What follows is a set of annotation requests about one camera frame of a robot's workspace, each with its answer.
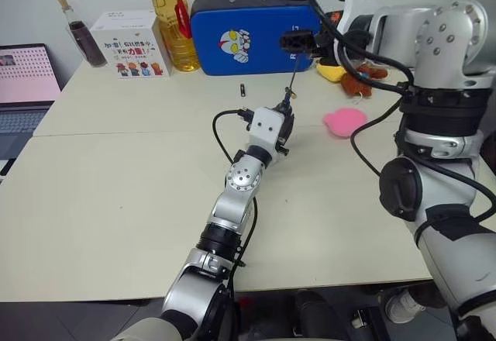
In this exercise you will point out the brown plush toy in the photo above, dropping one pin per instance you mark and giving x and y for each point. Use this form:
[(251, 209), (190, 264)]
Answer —
[(352, 83)]

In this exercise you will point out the white printed cardboard box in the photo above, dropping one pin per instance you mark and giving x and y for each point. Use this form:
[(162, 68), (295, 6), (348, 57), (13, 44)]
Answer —
[(129, 46)]

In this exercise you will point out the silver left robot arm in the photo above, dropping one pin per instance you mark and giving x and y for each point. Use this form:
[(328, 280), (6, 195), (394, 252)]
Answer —
[(232, 209)]

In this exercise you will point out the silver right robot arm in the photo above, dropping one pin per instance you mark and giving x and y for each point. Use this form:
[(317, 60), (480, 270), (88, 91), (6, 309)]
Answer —
[(438, 124)]

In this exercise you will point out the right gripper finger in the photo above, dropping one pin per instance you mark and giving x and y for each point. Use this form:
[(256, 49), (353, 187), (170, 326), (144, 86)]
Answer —
[(296, 47), (296, 35)]

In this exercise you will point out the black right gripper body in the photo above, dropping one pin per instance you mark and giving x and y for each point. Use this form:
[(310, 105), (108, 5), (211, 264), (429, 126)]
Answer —
[(325, 46)]

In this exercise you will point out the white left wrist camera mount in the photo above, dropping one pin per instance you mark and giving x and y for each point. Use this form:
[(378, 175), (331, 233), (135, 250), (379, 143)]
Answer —
[(265, 126)]

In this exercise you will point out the open grey laptop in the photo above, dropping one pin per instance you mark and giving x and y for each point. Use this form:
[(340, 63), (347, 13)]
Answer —
[(23, 81)]

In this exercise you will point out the long thin screwdriver bit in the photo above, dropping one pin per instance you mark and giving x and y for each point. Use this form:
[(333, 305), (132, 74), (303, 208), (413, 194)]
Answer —
[(294, 71)]

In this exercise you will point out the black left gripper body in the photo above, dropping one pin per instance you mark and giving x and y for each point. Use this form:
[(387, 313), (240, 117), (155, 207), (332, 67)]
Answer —
[(284, 139)]

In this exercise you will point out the pink plush toy keyring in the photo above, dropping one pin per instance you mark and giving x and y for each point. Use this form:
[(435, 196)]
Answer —
[(345, 122)]

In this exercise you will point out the corked dark liquid glass bottle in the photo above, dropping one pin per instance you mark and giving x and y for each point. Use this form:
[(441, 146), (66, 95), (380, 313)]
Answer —
[(83, 42)]

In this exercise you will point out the blue cartoon print case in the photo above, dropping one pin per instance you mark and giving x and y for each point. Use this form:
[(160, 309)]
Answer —
[(240, 35)]

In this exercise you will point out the dark rounded shape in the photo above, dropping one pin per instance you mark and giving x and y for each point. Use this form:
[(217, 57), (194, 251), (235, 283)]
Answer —
[(317, 315)]

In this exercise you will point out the white shoe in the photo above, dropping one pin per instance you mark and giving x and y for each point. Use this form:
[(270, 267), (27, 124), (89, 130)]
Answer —
[(403, 308)]

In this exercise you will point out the yellow cooking oil bottle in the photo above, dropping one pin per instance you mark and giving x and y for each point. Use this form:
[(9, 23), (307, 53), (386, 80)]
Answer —
[(176, 35)]

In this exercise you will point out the yellow plush toy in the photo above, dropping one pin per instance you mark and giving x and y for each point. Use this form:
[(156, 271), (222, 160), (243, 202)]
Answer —
[(331, 73)]

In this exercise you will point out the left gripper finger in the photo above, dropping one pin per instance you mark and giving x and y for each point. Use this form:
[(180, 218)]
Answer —
[(290, 120), (280, 107)]

